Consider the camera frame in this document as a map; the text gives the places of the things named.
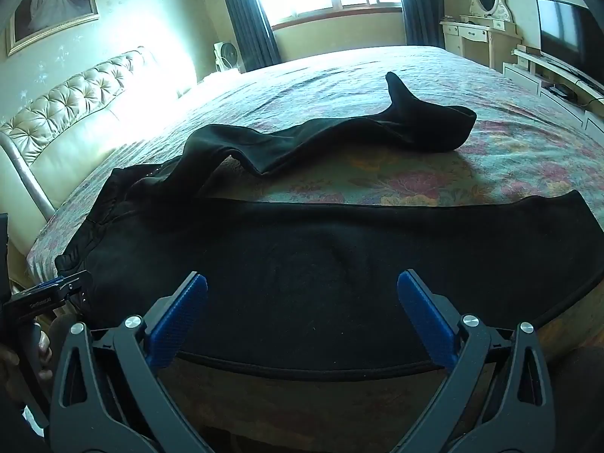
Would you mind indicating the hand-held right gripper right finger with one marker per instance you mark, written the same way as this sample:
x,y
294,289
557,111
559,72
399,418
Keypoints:
x,y
424,314

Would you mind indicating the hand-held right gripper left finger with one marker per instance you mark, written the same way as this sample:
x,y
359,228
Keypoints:
x,y
181,314

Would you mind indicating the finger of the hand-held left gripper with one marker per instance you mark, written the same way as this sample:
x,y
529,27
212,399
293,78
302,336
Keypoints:
x,y
79,299
75,278

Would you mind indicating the black pants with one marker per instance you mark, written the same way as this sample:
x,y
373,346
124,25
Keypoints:
x,y
283,269

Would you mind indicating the person's left hand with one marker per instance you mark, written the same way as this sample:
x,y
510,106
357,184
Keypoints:
x,y
14,363

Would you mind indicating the cream tufted headboard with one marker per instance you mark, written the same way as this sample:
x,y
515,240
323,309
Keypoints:
x,y
71,118

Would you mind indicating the floral bed blanket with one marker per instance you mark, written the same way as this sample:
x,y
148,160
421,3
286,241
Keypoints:
x,y
354,85

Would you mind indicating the black set-top box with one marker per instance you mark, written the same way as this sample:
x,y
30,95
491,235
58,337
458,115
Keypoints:
x,y
561,92

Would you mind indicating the white floor fan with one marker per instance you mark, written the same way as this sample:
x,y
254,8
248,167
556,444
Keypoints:
x,y
227,56

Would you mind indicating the white television cabinet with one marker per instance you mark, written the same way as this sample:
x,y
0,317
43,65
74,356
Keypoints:
x,y
528,73

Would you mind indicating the cream dressing table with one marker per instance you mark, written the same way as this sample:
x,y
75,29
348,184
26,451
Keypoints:
x,y
476,35

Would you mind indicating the black flat television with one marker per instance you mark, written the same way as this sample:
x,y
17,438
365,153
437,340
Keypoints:
x,y
564,33

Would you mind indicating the framed wall picture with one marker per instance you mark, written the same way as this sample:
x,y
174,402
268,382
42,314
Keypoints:
x,y
52,0

